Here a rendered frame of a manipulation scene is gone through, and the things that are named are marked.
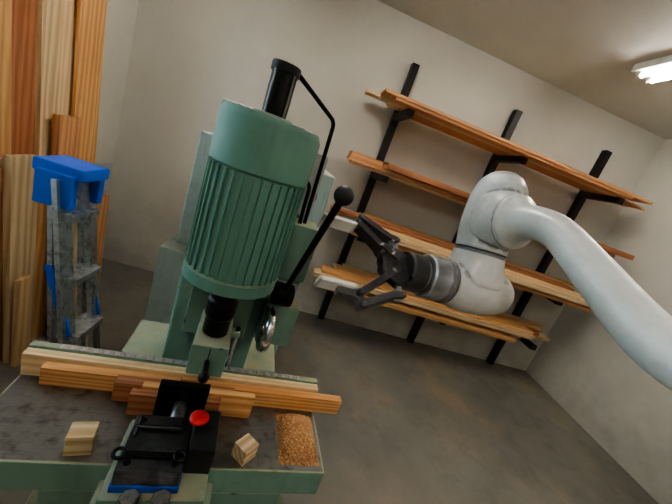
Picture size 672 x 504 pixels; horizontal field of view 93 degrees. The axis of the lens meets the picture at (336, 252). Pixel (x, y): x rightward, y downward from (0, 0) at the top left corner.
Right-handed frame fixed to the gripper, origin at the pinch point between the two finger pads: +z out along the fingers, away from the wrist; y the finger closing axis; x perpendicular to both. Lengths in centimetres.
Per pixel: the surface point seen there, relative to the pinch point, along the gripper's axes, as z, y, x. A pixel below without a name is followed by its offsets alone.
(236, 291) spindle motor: 12.6, -7.4, -8.8
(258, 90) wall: 26, 218, -108
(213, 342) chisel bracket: 13.8, -12.0, -23.5
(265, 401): -1.0, -19.2, -37.2
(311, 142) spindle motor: 7.6, 11.3, 11.7
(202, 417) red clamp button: 12.7, -25.8, -18.7
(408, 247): -113, 115, -121
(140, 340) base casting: 33, -2, -65
